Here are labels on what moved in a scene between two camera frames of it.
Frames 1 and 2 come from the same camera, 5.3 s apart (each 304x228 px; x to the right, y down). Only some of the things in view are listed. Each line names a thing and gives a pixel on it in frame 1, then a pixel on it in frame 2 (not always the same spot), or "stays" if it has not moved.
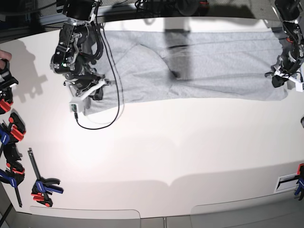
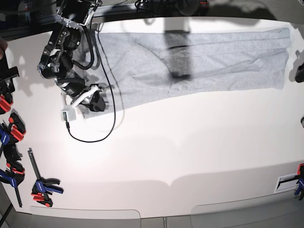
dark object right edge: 302,121 stays
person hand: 5,55 to 3,46
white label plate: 286,183 stays
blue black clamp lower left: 14,175 stays
